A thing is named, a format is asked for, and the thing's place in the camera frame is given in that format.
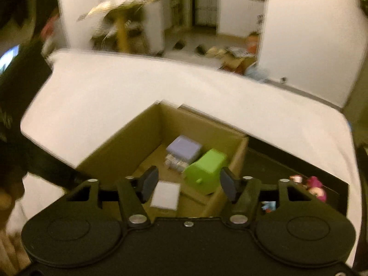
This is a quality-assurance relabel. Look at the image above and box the black tray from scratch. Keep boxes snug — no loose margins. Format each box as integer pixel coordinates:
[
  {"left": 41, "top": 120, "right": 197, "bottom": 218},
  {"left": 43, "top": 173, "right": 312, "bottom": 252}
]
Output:
[{"left": 178, "top": 103, "right": 350, "bottom": 230}]

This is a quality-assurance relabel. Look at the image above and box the blue plastic bag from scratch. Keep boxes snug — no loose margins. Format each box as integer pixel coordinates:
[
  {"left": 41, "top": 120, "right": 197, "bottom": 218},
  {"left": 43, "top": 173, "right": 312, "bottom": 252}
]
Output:
[{"left": 246, "top": 65, "right": 269, "bottom": 82}]

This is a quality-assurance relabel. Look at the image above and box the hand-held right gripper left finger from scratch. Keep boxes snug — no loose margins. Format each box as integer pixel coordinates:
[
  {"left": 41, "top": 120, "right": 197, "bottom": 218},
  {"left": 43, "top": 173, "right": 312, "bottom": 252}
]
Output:
[{"left": 65, "top": 166, "right": 159, "bottom": 227}]

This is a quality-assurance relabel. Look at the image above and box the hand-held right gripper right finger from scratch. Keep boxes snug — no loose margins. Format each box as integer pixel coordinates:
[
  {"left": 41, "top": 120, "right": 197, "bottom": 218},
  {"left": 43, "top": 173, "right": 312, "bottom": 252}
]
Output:
[{"left": 220, "top": 167, "right": 314, "bottom": 227}]

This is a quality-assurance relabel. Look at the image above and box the white cabinet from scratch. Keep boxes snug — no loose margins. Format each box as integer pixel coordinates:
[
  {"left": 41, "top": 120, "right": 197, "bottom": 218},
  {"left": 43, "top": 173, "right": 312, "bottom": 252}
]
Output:
[{"left": 217, "top": 0, "right": 265, "bottom": 36}]

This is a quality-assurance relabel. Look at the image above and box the pink figurine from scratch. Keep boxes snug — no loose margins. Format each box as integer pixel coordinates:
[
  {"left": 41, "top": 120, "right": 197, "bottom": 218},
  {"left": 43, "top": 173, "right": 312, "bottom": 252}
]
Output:
[{"left": 306, "top": 176, "right": 328, "bottom": 203}]

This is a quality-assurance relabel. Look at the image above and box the orange box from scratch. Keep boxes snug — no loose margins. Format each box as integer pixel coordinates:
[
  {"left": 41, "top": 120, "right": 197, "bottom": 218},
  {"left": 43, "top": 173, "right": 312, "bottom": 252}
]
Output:
[{"left": 247, "top": 33, "right": 261, "bottom": 54}]

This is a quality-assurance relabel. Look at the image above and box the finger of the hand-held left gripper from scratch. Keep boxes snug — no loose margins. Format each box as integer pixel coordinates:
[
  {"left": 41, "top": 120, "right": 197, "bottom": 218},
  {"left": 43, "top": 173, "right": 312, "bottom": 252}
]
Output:
[{"left": 27, "top": 149, "right": 92, "bottom": 192}]

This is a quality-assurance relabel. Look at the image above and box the green cube toy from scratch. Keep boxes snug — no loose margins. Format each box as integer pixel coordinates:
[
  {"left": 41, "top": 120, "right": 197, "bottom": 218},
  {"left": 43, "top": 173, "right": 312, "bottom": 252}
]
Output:
[{"left": 182, "top": 149, "right": 229, "bottom": 194}]

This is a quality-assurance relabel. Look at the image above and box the white cube toy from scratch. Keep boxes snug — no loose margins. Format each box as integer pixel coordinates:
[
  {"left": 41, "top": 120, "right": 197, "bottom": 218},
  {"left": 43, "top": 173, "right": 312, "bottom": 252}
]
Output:
[{"left": 150, "top": 181, "right": 181, "bottom": 210}]

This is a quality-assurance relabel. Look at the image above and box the purple cube toy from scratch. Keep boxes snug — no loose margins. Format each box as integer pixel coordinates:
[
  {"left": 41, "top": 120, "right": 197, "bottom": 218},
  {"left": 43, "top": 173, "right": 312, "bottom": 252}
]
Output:
[{"left": 165, "top": 135, "right": 202, "bottom": 173}]

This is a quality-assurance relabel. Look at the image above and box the round yellow-legged table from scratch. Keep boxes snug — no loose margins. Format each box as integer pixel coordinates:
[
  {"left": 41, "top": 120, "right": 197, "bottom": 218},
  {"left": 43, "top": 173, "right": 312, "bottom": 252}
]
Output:
[{"left": 78, "top": 0, "right": 173, "bottom": 54}]

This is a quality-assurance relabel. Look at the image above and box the cardboard box with magazine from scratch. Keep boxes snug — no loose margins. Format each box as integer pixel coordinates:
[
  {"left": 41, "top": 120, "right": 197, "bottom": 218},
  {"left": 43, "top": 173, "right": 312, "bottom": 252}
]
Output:
[{"left": 220, "top": 46, "right": 256, "bottom": 74}]

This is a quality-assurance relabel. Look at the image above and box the grid glass door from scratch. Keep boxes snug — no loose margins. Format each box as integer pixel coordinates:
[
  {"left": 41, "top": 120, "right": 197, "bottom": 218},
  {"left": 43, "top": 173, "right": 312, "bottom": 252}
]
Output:
[{"left": 193, "top": 0, "right": 222, "bottom": 26}]

